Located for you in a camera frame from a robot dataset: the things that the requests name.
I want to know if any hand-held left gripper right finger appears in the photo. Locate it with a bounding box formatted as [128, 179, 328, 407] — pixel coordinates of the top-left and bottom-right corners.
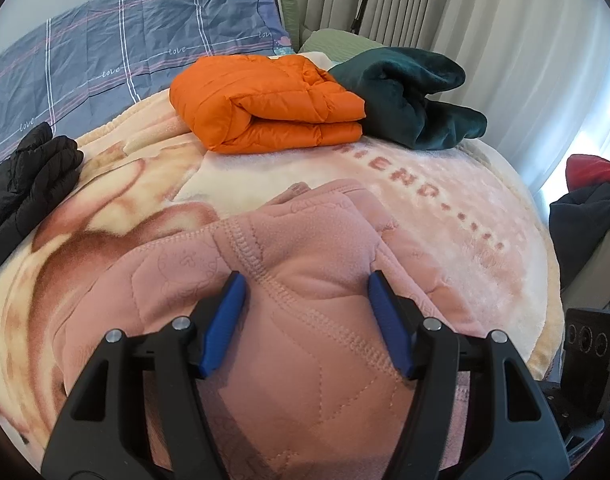
[367, 270, 570, 480]

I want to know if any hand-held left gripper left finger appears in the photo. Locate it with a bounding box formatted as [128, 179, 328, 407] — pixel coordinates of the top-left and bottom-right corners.
[41, 271, 248, 480]

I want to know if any pink quilted garment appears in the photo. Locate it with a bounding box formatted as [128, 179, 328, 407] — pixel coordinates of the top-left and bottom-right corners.
[52, 178, 486, 480]

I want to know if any dark navy cloth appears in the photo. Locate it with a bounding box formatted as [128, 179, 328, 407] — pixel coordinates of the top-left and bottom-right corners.
[550, 182, 610, 291]

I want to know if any pink cream printed blanket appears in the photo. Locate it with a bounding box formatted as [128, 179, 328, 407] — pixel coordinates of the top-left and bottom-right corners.
[0, 50, 560, 461]

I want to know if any red cloth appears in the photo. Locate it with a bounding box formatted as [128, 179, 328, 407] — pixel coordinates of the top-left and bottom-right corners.
[567, 154, 610, 186]

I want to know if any folded orange puffer jacket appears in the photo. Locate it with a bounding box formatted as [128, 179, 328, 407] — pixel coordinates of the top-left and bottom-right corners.
[170, 54, 368, 154]

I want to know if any dark green fleece garment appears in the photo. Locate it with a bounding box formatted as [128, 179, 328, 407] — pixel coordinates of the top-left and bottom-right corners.
[329, 47, 488, 151]

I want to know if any black puffer jacket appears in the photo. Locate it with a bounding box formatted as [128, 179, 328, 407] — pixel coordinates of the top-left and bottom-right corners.
[0, 122, 84, 256]

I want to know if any light green pillow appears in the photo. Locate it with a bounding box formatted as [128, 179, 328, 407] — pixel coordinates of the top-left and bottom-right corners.
[280, 0, 386, 68]

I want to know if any blue plaid pillow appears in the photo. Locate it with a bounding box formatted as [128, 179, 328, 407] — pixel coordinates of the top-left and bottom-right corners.
[0, 0, 292, 173]

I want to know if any beige curtain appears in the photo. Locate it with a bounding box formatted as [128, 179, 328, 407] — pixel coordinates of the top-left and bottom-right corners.
[290, 0, 610, 201]

